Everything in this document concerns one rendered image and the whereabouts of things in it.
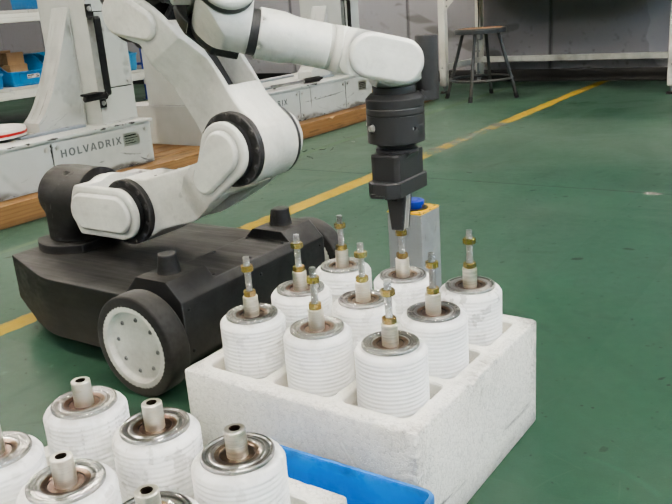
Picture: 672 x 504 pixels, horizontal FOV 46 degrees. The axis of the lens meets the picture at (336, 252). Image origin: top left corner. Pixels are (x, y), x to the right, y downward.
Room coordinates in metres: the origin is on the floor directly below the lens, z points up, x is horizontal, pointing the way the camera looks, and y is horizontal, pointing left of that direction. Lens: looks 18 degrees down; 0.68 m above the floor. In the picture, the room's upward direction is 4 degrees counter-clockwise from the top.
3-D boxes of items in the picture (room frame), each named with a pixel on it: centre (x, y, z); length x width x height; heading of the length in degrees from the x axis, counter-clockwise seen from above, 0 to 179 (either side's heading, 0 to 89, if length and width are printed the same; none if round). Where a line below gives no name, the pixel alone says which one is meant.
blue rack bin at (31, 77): (6.15, 2.34, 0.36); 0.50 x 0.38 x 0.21; 56
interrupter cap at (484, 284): (1.13, -0.20, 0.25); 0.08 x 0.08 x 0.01
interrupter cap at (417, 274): (1.19, -0.10, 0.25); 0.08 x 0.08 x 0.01
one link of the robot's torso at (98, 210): (1.73, 0.44, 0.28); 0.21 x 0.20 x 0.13; 55
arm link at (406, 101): (1.20, -0.12, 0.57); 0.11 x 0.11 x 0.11; 10
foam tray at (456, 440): (1.10, -0.04, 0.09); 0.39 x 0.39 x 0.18; 54
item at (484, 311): (1.13, -0.20, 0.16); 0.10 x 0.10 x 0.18
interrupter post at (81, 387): (0.83, 0.31, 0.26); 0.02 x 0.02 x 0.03
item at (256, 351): (1.07, 0.13, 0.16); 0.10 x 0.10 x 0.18
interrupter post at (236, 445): (0.70, 0.11, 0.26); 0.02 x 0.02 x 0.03
